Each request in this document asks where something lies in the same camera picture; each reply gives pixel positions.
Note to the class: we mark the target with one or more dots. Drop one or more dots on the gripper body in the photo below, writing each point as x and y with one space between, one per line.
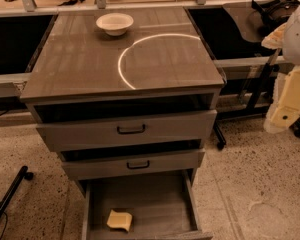
298 39

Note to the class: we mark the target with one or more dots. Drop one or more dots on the yellow sponge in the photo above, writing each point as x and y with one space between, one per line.
119 220

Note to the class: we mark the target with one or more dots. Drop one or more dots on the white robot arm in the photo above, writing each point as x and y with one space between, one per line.
287 37

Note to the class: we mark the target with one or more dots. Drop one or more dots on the grey top drawer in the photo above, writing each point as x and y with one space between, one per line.
127 131

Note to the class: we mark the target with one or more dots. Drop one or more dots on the grey drawer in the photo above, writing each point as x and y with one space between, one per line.
162 206
133 165
127 131

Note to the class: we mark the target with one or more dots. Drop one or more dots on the grey middle drawer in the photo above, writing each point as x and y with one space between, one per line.
133 165

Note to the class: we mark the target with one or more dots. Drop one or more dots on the grey drawer cabinet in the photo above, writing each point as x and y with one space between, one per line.
159 66

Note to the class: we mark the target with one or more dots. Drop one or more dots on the grey bottom drawer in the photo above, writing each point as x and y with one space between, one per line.
162 206

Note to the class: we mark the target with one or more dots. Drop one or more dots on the dark side table on stand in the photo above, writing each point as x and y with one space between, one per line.
249 81

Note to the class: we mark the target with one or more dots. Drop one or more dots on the black VR headset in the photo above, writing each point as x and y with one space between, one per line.
276 12

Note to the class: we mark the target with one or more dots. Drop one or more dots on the white bowl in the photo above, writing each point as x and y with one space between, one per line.
115 24

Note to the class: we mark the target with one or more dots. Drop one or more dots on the black stand leg left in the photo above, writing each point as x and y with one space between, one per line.
23 174

